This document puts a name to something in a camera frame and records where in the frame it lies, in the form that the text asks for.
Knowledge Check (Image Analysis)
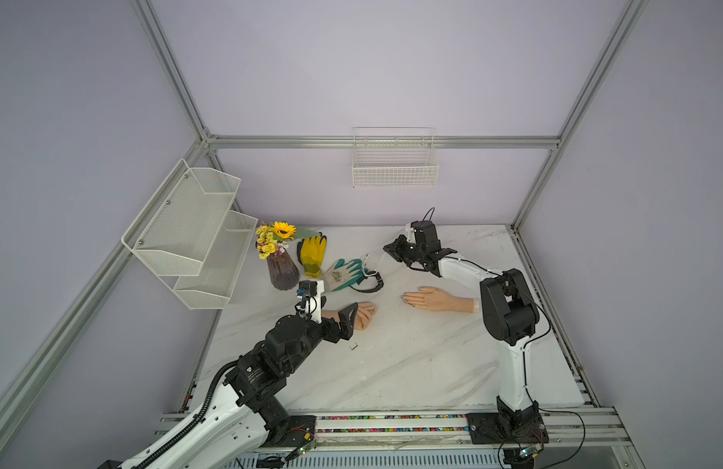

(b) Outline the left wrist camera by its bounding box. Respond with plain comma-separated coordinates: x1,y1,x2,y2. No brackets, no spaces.
294,279,324,324

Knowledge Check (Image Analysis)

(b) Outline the green white garden glove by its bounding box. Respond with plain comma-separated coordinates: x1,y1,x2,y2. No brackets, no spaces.
320,259,365,292

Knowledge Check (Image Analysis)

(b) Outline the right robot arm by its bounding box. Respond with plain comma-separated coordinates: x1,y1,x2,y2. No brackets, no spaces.
383,220,540,434

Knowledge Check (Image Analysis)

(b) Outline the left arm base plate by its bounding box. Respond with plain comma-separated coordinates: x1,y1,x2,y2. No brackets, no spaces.
264,415,317,449

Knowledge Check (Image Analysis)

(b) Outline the white wire wall basket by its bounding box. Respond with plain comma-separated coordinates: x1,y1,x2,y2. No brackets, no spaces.
352,127,440,190

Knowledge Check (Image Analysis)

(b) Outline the white wrist watch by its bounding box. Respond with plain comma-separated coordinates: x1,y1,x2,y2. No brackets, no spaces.
363,254,378,277

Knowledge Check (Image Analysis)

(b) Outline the white two-tier mesh shelf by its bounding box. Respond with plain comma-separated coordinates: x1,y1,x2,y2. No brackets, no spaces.
121,159,258,311

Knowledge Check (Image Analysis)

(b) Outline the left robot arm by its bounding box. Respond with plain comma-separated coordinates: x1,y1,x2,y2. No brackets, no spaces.
104,303,359,468

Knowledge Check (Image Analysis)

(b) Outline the yellow black work glove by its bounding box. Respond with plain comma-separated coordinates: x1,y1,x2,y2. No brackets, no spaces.
297,234,327,279

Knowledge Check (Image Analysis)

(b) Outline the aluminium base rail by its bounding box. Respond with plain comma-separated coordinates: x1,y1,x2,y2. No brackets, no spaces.
155,406,632,453

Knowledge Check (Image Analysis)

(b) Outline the black wrist watch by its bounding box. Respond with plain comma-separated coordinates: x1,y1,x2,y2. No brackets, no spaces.
350,269,384,294

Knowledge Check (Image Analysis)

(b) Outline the yellow sunflower bouquet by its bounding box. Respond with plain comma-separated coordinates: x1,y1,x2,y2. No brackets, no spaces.
255,221,320,260

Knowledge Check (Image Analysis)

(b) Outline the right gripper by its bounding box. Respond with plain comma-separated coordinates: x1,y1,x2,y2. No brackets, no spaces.
384,234,426,266

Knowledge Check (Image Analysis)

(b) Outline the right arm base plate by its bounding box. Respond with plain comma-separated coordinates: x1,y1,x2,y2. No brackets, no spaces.
466,412,549,445

